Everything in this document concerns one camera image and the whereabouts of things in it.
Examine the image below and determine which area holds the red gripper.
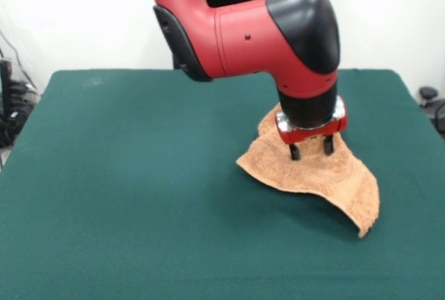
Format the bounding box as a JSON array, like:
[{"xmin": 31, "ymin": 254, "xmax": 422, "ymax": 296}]
[{"xmin": 274, "ymin": 97, "xmax": 348, "ymax": 161}]

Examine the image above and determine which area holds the tan terry towel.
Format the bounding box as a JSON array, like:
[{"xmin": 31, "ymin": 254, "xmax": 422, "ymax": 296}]
[{"xmin": 235, "ymin": 104, "xmax": 381, "ymax": 239}]

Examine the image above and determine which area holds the dark green table cloth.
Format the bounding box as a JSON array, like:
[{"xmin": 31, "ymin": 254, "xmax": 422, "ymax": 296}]
[{"xmin": 0, "ymin": 68, "xmax": 445, "ymax": 300}]

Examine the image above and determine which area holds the black computer tower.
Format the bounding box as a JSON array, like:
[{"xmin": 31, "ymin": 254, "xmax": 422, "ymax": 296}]
[{"xmin": 0, "ymin": 58, "xmax": 14, "ymax": 120}]

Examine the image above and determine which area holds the black equipment pile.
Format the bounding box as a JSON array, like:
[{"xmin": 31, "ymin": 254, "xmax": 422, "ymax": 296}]
[{"xmin": 0, "ymin": 80, "xmax": 41, "ymax": 148}]

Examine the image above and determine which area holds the grey cable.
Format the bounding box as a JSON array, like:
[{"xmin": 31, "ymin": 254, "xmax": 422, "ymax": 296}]
[{"xmin": 0, "ymin": 30, "xmax": 35, "ymax": 88}]

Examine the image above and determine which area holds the black office chair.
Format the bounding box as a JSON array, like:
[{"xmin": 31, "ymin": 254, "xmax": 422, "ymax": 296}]
[{"xmin": 418, "ymin": 86, "xmax": 445, "ymax": 141}]

